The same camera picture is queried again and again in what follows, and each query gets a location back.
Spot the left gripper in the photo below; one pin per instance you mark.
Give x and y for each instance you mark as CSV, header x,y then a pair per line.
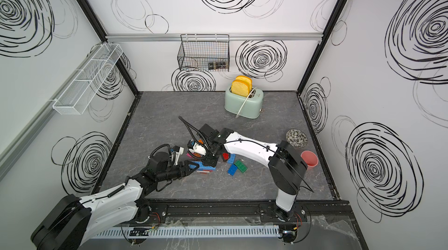
x,y
186,167

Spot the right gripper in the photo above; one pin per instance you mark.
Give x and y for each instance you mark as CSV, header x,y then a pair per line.
x,y
207,162

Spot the light blue long brick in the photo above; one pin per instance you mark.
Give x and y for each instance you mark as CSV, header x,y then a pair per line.
x,y
204,167

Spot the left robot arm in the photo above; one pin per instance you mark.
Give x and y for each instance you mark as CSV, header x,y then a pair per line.
x,y
74,220

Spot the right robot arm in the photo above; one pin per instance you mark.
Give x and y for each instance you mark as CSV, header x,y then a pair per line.
x,y
285,164

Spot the light blue vertical brick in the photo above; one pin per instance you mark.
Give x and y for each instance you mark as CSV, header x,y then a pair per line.
x,y
231,159

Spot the blue square brick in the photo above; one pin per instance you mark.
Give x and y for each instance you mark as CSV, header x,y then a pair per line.
x,y
232,170

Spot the mint green toaster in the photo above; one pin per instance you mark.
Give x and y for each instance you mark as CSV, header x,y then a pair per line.
x,y
248,107

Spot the green flat brick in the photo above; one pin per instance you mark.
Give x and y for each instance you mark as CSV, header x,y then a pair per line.
x,y
241,166

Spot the dark object in basket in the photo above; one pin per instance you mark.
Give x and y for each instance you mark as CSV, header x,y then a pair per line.
x,y
218,65

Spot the yellow toast slice front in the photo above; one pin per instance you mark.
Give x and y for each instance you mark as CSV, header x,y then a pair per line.
x,y
241,88

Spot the yellow toast slice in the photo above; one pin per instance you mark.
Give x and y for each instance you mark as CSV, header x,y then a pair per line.
x,y
241,88
245,79

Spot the yellow toast slice back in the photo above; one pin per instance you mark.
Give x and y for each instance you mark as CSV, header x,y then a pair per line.
x,y
245,79

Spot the speckled plate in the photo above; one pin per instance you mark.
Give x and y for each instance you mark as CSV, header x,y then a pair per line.
x,y
297,138

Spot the pink cup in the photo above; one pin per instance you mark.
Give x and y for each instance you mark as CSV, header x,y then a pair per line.
x,y
310,158

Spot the black wire basket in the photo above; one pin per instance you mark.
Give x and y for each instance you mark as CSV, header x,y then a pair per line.
x,y
197,50

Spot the white cable duct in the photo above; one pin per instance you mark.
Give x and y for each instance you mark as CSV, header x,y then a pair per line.
x,y
132,233

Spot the white wire shelf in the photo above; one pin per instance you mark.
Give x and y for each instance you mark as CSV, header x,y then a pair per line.
x,y
88,80

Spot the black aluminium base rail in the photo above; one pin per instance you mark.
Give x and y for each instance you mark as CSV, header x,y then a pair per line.
x,y
265,210

